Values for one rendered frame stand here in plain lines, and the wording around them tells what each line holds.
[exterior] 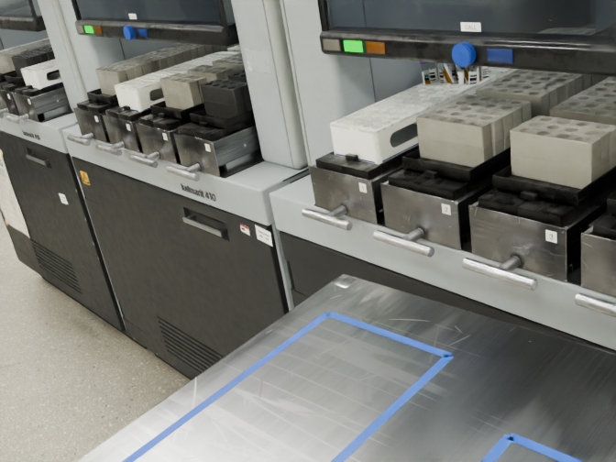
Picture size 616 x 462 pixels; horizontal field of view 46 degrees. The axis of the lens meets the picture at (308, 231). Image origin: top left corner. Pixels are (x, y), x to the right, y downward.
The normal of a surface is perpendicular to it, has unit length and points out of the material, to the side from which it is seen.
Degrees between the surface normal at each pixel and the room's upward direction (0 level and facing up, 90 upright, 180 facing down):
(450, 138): 90
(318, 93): 90
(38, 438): 0
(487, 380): 0
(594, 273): 90
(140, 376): 0
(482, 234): 90
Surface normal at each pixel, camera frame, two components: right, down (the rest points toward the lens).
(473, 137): -0.73, 0.40
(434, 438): -0.16, -0.89
